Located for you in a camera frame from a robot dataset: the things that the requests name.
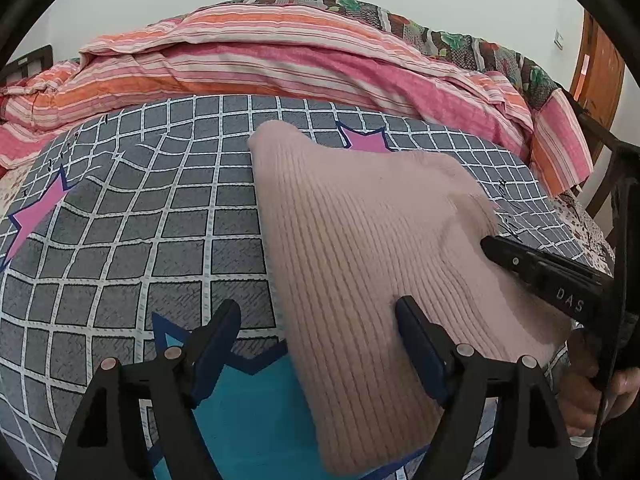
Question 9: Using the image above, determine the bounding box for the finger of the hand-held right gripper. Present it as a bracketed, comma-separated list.
[480, 234, 607, 322]

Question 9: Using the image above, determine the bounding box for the dark wooden headboard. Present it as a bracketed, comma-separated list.
[0, 44, 54, 88]

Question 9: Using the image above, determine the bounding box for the dark floral patchwork quilt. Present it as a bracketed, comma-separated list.
[220, 0, 558, 111]

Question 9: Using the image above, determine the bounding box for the wooden door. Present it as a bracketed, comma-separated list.
[570, 9, 627, 146]

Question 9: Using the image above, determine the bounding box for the pink knitted sweater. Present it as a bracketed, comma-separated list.
[247, 120, 573, 477]

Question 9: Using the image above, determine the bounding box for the floral bed sheet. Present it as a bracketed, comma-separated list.
[550, 187, 617, 266]

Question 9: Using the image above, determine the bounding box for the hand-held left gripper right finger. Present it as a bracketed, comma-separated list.
[395, 295, 580, 480]

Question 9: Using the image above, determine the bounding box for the person's right hand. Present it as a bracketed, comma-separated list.
[557, 329, 640, 443]

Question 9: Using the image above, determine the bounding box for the grey checked star blanket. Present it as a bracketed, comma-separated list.
[0, 94, 613, 480]

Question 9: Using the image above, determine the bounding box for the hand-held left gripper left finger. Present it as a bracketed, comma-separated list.
[54, 299, 243, 480]

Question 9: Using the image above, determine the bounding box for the pink orange striped quilt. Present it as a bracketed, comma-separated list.
[0, 1, 595, 197]

